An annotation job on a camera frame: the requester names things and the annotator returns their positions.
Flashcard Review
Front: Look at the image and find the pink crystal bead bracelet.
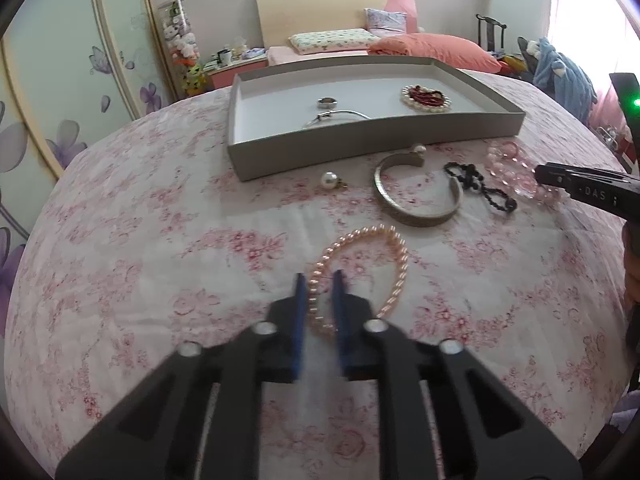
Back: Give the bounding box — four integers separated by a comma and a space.
482, 140, 564, 206

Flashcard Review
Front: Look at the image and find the black bead bracelet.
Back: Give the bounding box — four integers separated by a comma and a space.
444, 160, 520, 217

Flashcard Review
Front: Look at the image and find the pink pearl bracelet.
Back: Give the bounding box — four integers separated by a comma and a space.
305, 224, 409, 339

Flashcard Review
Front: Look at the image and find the wide silver cuff bracelet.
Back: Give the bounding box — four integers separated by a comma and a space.
373, 152, 462, 229

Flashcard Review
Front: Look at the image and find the dark red bead bracelet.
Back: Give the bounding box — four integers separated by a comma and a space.
408, 84, 446, 110

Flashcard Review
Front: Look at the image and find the white pearl bracelet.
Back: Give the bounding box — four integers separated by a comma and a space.
399, 82, 452, 114

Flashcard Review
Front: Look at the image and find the thin silver bangle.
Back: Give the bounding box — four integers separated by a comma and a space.
304, 110, 370, 128

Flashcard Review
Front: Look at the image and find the blue plush clothing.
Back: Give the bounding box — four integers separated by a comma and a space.
518, 37, 598, 125

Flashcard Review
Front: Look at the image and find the dark wooden chair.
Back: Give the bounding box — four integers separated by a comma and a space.
475, 14, 508, 54

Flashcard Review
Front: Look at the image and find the orange pillow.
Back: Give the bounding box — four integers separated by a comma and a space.
368, 32, 501, 74

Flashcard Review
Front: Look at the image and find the pink floral bedsheet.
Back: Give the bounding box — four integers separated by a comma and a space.
4, 90, 632, 471

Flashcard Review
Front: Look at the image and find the small patterned cushion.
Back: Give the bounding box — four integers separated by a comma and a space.
364, 8, 407, 32

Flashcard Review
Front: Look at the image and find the pearl earring left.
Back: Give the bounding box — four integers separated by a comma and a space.
320, 171, 348, 191

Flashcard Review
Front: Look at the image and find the floral white pillow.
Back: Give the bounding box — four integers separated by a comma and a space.
288, 28, 378, 54

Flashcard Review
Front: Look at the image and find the grey cardboard tray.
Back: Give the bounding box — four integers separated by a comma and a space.
227, 56, 525, 181

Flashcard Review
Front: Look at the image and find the beige pink headboard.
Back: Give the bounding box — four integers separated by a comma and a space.
256, 0, 419, 48

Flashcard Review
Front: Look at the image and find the pink bed mattress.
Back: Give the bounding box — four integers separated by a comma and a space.
266, 46, 368, 66

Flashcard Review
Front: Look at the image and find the pink nightstand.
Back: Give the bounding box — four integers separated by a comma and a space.
205, 55, 268, 89

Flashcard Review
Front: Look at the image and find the white mug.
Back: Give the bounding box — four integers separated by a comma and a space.
217, 48, 233, 67

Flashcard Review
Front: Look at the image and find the floral sliding wardrobe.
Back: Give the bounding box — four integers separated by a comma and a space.
0, 0, 177, 340

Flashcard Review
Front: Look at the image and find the plush toy display tube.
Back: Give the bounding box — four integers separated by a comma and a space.
158, 0, 206, 98

